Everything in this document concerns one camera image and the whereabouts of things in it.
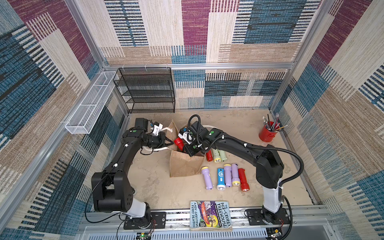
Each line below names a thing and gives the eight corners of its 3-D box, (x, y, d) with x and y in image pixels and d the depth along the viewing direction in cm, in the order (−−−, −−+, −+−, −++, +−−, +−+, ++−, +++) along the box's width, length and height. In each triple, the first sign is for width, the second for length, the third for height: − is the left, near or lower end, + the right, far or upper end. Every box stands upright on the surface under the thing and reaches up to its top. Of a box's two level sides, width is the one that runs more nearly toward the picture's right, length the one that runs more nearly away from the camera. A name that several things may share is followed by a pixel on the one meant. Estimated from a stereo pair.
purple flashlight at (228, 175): (224, 186, 85) (225, 185, 83) (224, 165, 93) (224, 163, 91) (231, 187, 84) (232, 186, 82) (230, 165, 93) (231, 163, 90)
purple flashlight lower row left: (206, 191, 83) (206, 189, 81) (201, 169, 91) (201, 167, 89) (213, 189, 84) (214, 187, 82) (207, 168, 92) (208, 166, 90)
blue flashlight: (217, 190, 84) (217, 188, 81) (215, 170, 91) (215, 167, 89) (225, 190, 84) (226, 188, 81) (222, 169, 91) (223, 167, 89)
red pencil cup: (260, 142, 104) (267, 132, 94) (257, 132, 109) (263, 121, 100) (274, 142, 104) (282, 132, 94) (270, 132, 109) (277, 121, 100)
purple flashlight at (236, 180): (232, 185, 85) (233, 183, 83) (231, 165, 93) (232, 162, 91) (239, 186, 85) (240, 184, 83) (237, 165, 93) (238, 163, 90)
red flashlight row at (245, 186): (242, 192, 83) (244, 189, 80) (236, 171, 91) (238, 168, 88) (248, 191, 83) (250, 189, 80) (242, 170, 91) (244, 167, 88)
